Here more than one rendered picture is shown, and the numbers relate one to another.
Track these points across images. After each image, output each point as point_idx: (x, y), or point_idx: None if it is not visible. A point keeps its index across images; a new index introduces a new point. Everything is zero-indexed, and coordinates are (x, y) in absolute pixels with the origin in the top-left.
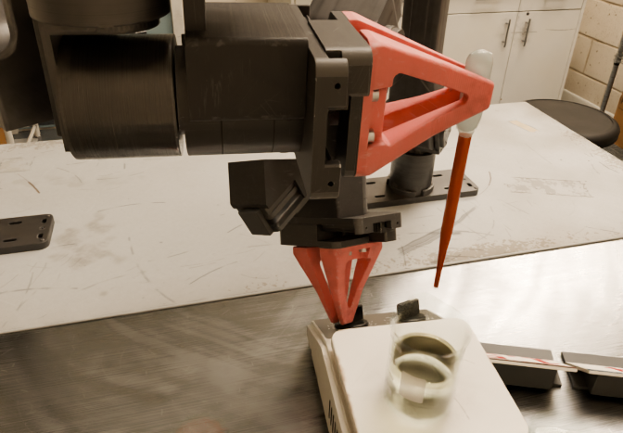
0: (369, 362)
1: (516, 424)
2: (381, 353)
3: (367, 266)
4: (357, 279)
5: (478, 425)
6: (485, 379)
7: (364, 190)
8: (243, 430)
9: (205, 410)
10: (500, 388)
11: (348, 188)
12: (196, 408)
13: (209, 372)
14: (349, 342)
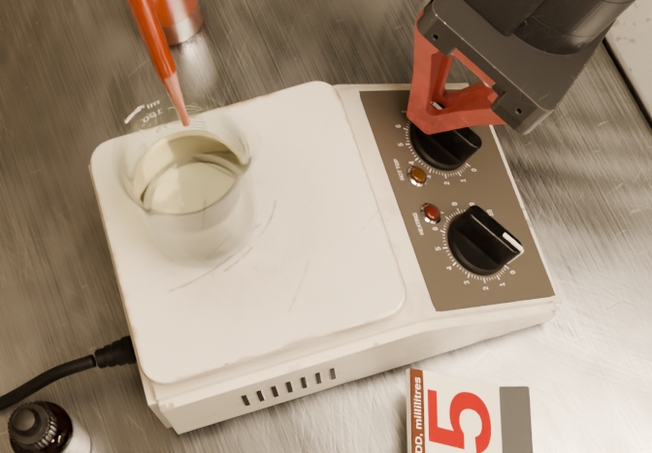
0: (265, 142)
1: (166, 364)
2: (289, 160)
3: (486, 109)
4: (472, 105)
5: (158, 305)
6: (253, 326)
7: (558, 16)
8: (265, 43)
9: None
10: (238, 348)
11: None
12: None
13: None
14: (307, 109)
